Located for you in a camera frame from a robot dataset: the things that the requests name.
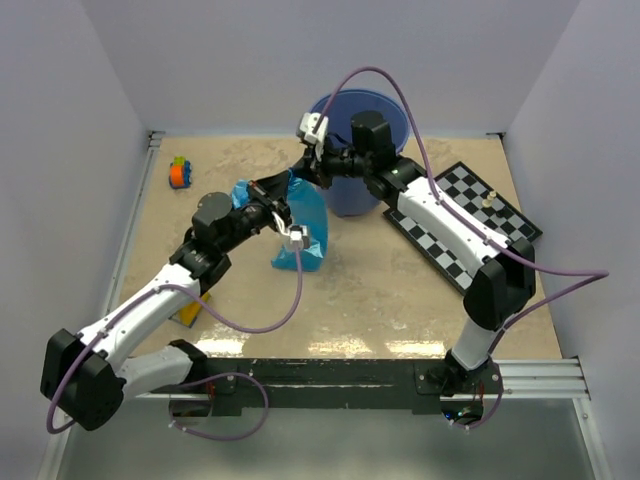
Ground single blue trash bag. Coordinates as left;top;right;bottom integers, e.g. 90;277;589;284
287;172;329;272

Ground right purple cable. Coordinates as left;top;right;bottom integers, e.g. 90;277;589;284
317;66;610;431

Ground blue plastic trash bin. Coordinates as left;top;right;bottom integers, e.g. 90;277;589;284
320;88;409;217

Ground black white chessboard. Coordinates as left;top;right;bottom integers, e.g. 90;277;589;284
383;160;544;296

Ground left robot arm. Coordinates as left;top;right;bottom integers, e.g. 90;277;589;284
40;173;292;435

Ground orange blue toy car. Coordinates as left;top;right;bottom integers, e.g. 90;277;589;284
168;156;192;190

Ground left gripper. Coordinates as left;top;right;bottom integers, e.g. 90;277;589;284
219;170;292;253

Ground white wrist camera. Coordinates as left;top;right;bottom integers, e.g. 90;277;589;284
296;112;329;147
284;224;311;251

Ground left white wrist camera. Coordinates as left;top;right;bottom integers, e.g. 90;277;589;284
284;224;311;251

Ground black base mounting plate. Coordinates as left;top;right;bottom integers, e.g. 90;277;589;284
147;357;506;417

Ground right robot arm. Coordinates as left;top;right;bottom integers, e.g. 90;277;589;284
285;110;536;396

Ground aluminium frame rail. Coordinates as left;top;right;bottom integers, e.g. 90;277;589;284
62;355;591;401

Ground yellow blue toy block pile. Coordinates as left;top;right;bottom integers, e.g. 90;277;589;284
169;301;202;328

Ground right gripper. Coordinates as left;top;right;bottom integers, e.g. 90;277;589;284
289;135;371;192

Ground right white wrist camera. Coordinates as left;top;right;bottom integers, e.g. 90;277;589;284
296;112;329;147

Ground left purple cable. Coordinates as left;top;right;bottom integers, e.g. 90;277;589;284
45;247;305;440

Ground blue trash bag roll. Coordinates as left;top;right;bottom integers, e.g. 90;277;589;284
231;179;250;209

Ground purple cable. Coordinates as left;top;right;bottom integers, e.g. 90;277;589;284
317;66;610;431
45;247;305;440

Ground white chess piece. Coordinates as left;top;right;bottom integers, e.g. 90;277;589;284
482;190;497;209

